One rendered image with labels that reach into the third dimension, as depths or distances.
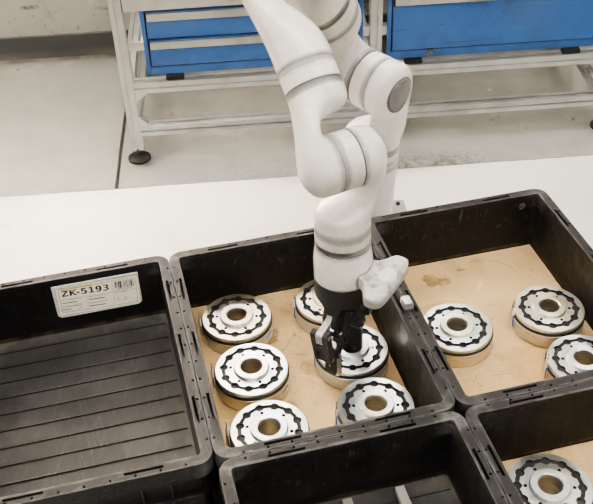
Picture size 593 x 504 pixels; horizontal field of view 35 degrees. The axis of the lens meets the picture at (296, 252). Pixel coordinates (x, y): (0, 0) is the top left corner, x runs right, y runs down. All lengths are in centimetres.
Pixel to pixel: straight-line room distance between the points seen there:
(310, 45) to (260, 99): 258
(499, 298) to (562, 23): 197
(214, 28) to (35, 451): 206
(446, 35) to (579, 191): 138
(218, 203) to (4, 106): 207
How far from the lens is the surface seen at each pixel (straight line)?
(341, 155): 106
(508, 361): 137
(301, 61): 109
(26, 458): 130
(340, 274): 115
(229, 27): 313
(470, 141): 342
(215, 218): 185
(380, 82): 145
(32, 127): 367
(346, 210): 111
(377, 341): 134
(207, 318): 139
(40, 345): 144
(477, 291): 148
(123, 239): 183
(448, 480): 122
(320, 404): 129
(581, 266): 144
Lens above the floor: 179
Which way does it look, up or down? 38 degrees down
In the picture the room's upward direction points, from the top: 2 degrees counter-clockwise
